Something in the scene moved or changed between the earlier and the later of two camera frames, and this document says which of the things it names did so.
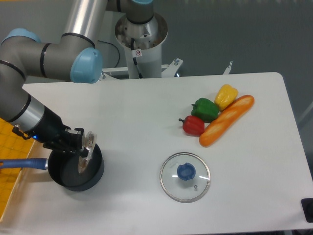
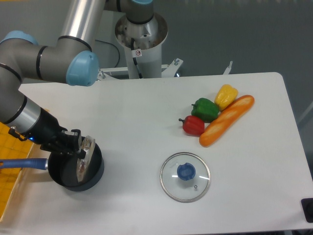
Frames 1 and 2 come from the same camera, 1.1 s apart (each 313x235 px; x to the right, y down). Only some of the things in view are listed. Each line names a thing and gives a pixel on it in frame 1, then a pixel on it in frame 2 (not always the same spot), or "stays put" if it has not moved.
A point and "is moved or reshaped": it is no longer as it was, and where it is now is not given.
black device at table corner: (307, 205) stays put
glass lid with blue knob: (185, 177) stays put
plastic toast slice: (88, 142) is moved or reshaped
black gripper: (54, 135) stays put
